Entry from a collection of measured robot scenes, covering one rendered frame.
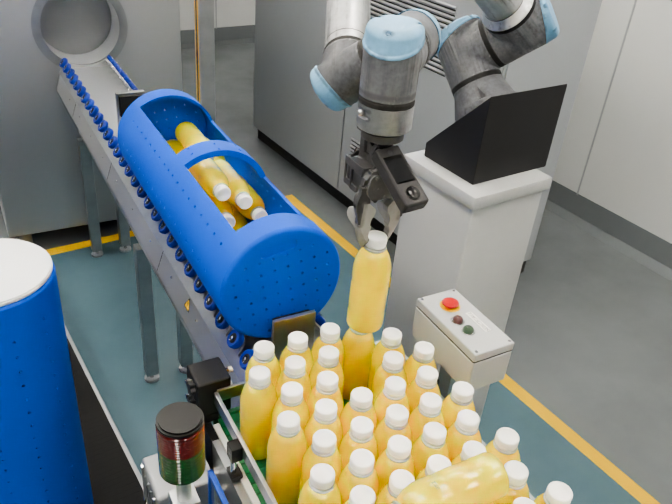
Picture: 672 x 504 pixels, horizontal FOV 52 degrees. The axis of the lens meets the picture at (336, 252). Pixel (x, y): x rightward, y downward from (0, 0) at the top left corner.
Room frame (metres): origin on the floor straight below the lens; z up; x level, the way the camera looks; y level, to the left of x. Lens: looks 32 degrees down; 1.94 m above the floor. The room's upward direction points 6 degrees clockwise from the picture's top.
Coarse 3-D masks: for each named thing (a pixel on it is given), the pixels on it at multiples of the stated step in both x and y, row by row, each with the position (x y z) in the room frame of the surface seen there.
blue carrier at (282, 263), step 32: (160, 96) 1.88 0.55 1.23; (128, 128) 1.80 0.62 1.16; (160, 128) 1.93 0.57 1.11; (128, 160) 1.77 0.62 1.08; (160, 160) 1.58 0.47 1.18; (192, 160) 1.51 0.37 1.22; (160, 192) 1.50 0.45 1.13; (192, 192) 1.40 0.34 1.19; (192, 224) 1.32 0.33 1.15; (224, 224) 1.25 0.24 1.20; (256, 224) 1.22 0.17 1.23; (288, 224) 1.22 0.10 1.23; (192, 256) 1.28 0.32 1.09; (224, 256) 1.17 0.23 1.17; (256, 256) 1.17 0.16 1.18; (288, 256) 1.20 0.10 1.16; (320, 256) 1.25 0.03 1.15; (224, 288) 1.13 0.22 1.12; (256, 288) 1.17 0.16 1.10; (288, 288) 1.21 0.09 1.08; (320, 288) 1.25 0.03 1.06; (256, 320) 1.17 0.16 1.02
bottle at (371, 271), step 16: (368, 256) 1.01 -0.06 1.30; (384, 256) 1.02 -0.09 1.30; (352, 272) 1.03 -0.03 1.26; (368, 272) 1.00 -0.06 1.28; (384, 272) 1.01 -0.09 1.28; (352, 288) 1.02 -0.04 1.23; (368, 288) 1.00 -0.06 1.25; (384, 288) 1.01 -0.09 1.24; (352, 304) 1.01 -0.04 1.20; (368, 304) 1.00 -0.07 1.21; (384, 304) 1.02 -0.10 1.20; (352, 320) 1.01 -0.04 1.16; (368, 320) 1.00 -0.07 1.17
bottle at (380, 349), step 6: (378, 342) 1.08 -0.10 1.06; (378, 348) 1.06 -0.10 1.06; (384, 348) 1.05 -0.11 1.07; (390, 348) 1.05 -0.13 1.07; (396, 348) 1.05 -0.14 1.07; (402, 348) 1.07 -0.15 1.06; (372, 354) 1.07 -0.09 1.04; (378, 354) 1.05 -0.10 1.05; (402, 354) 1.06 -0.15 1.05; (372, 360) 1.06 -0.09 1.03; (378, 360) 1.04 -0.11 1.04; (372, 366) 1.05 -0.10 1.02; (378, 366) 1.04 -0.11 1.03; (372, 372) 1.05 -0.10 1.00
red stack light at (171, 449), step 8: (200, 432) 0.63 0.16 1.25; (160, 440) 0.62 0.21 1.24; (168, 440) 0.61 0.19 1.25; (176, 440) 0.61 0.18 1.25; (184, 440) 0.61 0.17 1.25; (192, 440) 0.62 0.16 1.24; (200, 440) 0.63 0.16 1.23; (160, 448) 0.62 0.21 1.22; (168, 448) 0.61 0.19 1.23; (176, 448) 0.61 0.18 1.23; (184, 448) 0.61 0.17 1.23; (192, 448) 0.62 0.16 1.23; (200, 448) 0.63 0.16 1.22; (168, 456) 0.61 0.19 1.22; (176, 456) 0.61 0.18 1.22; (184, 456) 0.61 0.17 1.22; (192, 456) 0.62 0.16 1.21
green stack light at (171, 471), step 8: (160, 456) 0.62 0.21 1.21; (200, 456) 0.63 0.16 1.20; (160, 464) 0.62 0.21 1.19; (168, 464) 0.61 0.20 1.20; (176, 464) 0.61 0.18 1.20; (184, 464) 0.61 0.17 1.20; (192, 464) 0.62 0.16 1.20; (200, 464) 0.63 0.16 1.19; (160, 472) 0.62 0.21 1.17; (168, 472) 0.61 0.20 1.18; (176, 472) 0.61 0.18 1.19; (184, 472) 0.61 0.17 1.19; (192, 472) 0.62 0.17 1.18; (200, 472) 0.63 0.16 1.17; (168, 480) 0.61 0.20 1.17; (176, 480) 0.61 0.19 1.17; (184, 480) 0.61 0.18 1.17; (192, 480) 0.62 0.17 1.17
